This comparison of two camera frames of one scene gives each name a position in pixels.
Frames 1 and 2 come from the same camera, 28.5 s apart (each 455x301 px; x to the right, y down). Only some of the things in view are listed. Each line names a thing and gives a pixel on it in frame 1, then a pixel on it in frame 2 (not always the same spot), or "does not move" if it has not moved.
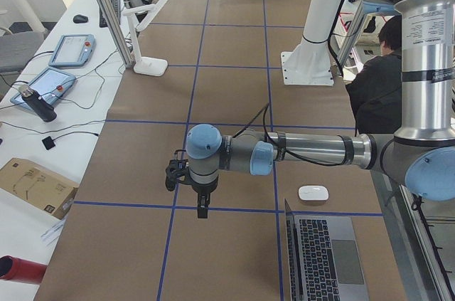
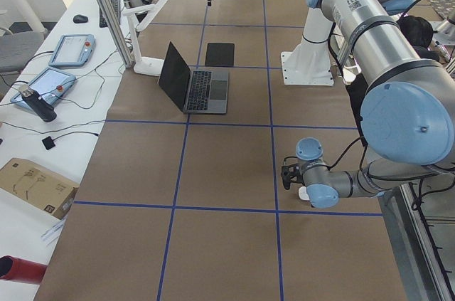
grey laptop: (323, 258) to (197, 92)
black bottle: (33, 100) does not move
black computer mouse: (79, 18) does not move
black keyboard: (115, 2) does not move
